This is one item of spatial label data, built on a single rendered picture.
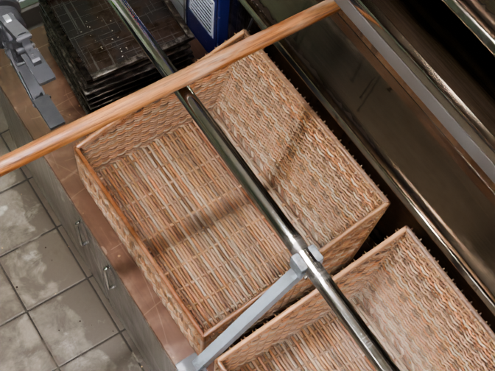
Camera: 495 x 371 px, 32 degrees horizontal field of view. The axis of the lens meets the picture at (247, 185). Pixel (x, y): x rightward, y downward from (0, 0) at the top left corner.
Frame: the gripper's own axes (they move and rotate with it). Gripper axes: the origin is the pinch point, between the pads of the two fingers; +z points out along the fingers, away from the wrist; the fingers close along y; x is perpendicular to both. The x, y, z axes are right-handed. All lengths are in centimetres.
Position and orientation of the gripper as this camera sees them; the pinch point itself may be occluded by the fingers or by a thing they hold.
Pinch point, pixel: (50, 100)
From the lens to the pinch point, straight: 154.7
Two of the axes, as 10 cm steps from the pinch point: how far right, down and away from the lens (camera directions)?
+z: 5.4, 7.5, -3.7
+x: -8.4, 4.5, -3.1
